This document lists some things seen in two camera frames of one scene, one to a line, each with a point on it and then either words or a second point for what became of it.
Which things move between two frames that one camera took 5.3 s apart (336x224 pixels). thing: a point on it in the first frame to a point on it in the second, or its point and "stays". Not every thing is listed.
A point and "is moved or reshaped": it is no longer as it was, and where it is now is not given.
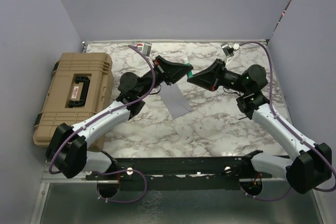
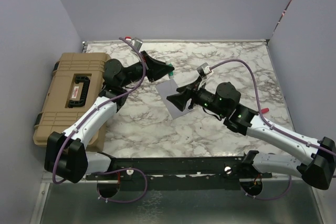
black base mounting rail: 184,173 stays
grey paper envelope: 174,99 stays
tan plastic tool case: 81,84 stays
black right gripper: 210,77 to 191,91
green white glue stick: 189,73 is moved or reshaped
